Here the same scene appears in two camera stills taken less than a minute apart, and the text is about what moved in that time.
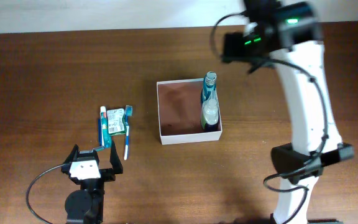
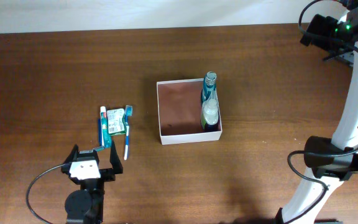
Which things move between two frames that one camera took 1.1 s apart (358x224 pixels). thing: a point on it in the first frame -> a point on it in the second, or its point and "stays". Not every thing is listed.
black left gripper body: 106,175 stays
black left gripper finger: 73,155 stays
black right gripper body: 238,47 -> 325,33
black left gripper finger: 115,159 stays
